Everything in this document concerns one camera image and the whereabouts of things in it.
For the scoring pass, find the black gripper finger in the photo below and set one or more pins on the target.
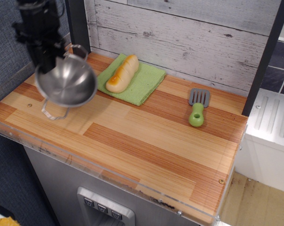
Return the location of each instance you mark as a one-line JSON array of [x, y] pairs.
[[48, 62]]

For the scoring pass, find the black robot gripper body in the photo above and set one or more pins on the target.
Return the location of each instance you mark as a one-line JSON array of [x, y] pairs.
[[39, 29]]

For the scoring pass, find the stainless steel two-handled pan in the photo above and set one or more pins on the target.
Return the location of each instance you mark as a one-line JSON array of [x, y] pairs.
[[72, 83]]

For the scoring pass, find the clear acrylic table edge guard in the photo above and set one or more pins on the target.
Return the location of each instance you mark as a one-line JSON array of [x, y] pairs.
[[61, 173]]

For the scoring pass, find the toy bread loaf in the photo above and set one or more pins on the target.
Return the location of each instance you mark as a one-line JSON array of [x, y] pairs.
[[123, 75]]

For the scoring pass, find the green folded cloth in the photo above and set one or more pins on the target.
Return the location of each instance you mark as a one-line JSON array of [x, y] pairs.
[[144, 82]]

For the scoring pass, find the grey toy fridge dispenser panel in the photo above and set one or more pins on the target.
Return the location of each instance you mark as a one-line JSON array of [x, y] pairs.
[[100, 211]]

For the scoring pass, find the yellow object bottom corner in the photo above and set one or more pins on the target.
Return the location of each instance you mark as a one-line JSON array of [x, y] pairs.
[[8, 222]]

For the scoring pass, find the white ribbed cabinet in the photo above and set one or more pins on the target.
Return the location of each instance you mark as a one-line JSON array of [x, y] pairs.
[[261, 154]]

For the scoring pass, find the dark left shelf post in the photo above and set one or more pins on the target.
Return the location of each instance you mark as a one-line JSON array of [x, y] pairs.
[[77, 21]]

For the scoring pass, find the dark shelf post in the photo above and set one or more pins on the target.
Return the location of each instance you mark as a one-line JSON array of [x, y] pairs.
[[266, 56], [77, 21]]

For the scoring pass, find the green handled grey spatula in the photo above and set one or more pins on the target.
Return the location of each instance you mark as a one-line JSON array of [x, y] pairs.
[[199, 99]]

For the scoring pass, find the dark right shelf post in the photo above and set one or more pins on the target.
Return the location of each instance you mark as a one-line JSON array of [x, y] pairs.
[[266, 56]]

